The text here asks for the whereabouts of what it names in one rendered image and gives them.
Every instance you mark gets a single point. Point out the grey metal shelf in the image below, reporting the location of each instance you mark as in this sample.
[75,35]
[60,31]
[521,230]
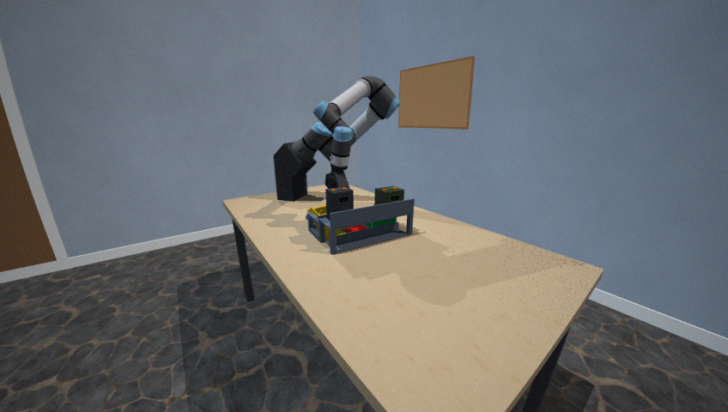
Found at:
[354,232]

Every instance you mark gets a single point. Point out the green bin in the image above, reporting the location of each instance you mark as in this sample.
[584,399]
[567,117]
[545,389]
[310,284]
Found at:
[381,223]

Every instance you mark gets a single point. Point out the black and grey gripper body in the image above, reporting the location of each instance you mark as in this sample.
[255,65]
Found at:
[329,179]

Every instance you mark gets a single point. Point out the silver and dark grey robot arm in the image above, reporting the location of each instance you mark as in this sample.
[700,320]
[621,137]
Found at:
[383,104]

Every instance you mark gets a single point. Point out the yellow bin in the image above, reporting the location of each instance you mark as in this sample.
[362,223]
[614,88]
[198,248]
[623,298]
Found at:
[319,211]

